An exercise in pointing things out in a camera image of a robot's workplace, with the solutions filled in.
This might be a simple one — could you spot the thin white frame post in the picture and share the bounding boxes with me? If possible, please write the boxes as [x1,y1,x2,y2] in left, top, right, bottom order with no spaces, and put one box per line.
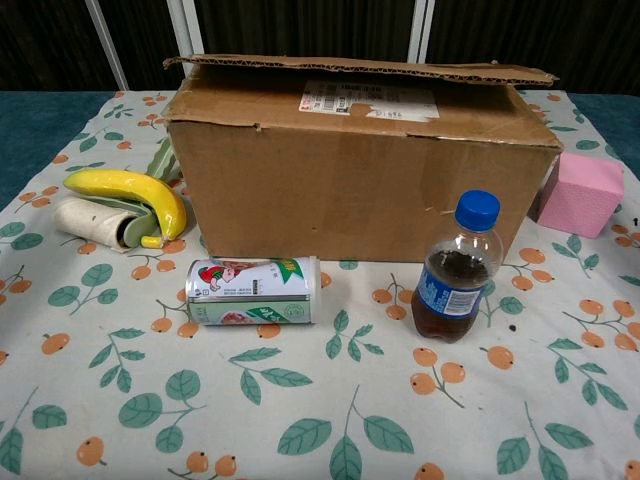
[83,0,129,91]

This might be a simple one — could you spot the yellow toy banana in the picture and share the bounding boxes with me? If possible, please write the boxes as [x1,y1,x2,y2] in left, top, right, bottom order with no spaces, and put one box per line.
[63,169,188,250]

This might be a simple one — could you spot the fruit and leaf print tablecloth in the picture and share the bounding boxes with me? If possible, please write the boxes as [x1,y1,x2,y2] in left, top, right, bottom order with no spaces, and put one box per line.
[0,89,640,480]

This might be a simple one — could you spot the thick white frame post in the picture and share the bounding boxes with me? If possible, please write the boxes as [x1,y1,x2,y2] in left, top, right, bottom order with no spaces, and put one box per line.
[166,0,210,60]

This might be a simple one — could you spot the pink foam cube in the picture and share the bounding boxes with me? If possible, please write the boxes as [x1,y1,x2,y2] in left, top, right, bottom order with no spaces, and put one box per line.
[528,152,626,237]

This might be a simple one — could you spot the brown cardboard shipping box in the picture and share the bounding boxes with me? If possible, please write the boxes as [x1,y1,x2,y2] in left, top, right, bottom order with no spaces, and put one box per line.
[163,53,564,265]

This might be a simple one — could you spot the cola bottle blue cap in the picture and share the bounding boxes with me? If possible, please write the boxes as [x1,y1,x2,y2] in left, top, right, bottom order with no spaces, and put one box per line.
[410,190,505,344]

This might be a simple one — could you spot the pale green leaf-shaped toy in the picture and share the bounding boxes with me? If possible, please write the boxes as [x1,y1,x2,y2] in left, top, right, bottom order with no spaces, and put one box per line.
[87,137,184,249]

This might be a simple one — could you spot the cartoon print drink can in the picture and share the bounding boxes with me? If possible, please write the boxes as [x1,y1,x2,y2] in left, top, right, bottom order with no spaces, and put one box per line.
[185,256,322,327]

